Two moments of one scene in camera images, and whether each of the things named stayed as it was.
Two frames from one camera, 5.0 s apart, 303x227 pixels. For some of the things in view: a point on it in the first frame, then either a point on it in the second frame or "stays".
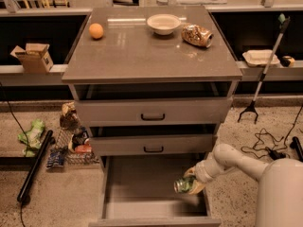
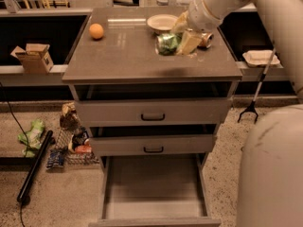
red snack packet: x=82 y=148 stays
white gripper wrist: x=203 y=172 → x=199 y=19
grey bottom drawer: x=139 y=191 stays
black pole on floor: x=35 y=167 stays
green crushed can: x=183 y=184 → x=167 y=43
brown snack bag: x=69 y=117 stays
